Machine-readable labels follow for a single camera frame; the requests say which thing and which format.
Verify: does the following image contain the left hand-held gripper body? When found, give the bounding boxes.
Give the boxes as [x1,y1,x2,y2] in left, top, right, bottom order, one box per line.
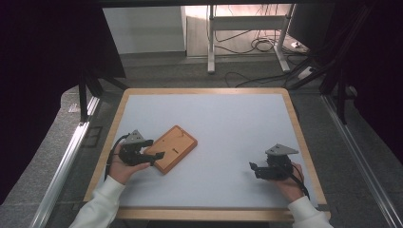
[118,129,153,167]

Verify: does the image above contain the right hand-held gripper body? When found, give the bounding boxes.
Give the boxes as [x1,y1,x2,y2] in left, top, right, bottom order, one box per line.
[265,143,299,181]

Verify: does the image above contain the wooden photo frame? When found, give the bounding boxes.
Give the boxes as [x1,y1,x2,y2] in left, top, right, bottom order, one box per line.
[144,124,199,176]

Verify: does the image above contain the person's left hand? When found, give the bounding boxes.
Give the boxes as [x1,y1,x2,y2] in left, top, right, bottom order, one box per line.
[108,153,152,185]

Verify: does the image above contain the person's right hand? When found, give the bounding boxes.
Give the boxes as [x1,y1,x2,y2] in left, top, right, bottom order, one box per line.
[274,162,305,203]

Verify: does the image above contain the dark floor vent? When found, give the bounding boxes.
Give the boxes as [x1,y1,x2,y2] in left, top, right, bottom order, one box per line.
[82,125,104,148]

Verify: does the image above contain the white table with wooden rim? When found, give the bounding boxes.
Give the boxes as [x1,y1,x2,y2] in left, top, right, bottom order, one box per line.
[83,87,332,222]

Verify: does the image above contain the black metal stand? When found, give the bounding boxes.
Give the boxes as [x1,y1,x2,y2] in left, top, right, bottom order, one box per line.
[285,4,374,125]
[78,68,129,124]

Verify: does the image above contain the white power strip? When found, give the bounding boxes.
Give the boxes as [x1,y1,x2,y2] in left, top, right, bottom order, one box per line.
[297,66,316,81]

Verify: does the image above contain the black curtain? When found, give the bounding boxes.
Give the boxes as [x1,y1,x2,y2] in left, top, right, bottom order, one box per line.
[317,0,403,157]
[0,0,126,205]

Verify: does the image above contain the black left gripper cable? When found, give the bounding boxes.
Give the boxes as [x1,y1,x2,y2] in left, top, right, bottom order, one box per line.
[104,134,129,181]

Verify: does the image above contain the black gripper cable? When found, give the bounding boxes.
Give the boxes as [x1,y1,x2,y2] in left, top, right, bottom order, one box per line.
[104,134,129,181]
[278,163,311,200]

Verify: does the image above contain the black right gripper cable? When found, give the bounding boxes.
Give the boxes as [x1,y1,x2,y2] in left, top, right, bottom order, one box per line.
[278,163,311,200]

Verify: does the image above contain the silver metal rail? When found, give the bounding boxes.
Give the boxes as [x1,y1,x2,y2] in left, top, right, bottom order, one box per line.
[29,96,101,228]
[320,94,403,228]

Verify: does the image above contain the long black floor cable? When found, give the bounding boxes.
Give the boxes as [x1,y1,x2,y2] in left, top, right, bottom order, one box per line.
[223,71,288,89]

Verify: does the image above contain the white wall panel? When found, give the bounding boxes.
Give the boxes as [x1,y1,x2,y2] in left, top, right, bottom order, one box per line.
[102,6,187,55]

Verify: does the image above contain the tangle of black floor cables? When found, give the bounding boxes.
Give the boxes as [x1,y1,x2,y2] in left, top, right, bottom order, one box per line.
[214,28,297,55]

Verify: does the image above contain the white metal desk frame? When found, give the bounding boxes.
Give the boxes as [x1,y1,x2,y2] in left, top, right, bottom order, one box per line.
[206,4,291,75]

